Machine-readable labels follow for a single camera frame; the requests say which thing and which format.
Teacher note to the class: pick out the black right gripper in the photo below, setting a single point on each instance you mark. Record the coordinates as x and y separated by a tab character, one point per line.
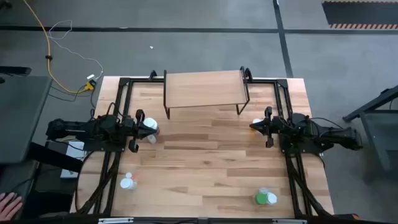
273	127

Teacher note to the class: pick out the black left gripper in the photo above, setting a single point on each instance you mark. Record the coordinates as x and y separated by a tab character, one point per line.
134	130

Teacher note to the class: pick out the orange pill bottle white cap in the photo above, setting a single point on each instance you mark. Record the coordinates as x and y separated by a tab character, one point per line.
256	120

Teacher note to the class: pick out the large white bottle purple label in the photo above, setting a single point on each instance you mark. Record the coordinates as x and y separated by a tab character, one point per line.
150	123

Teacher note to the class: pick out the small clear bottle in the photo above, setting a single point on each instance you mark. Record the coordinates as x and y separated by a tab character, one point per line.
151	139
263	190

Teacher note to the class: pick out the green medicine bottle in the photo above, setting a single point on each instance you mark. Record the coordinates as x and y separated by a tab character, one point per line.
261	199

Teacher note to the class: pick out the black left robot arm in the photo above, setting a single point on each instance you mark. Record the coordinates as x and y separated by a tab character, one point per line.
77	129

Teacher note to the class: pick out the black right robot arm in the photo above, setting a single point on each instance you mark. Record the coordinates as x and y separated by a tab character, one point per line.
326	132

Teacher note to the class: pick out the wooden shelf black metal legs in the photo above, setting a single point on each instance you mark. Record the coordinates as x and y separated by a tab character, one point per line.
205	88

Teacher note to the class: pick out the yellow power plug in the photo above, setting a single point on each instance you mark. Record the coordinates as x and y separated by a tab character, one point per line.
90	85

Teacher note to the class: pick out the white power box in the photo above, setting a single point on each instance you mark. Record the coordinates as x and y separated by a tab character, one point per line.
77	152

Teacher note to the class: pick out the black angled bar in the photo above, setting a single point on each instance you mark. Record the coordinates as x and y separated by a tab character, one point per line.
56	157

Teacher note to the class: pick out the black and orange clamp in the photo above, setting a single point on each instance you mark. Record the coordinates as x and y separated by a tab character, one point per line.
346	216

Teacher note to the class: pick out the dark grey low desk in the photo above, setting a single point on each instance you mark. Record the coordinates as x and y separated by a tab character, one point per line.
15	177

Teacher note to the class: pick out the black flat bar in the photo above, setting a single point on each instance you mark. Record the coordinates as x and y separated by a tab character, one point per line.
15	70

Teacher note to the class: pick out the black hazard-striped floor mat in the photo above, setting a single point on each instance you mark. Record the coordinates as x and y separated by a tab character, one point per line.
360	14

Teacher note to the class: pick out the person's hand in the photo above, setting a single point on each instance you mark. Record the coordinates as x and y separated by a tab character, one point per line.
9	205

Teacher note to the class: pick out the silver aluminium bracket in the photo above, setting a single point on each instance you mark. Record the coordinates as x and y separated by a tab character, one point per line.
289	221
115	220

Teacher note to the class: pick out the black frame side table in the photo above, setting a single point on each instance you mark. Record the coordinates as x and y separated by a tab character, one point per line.
377	140

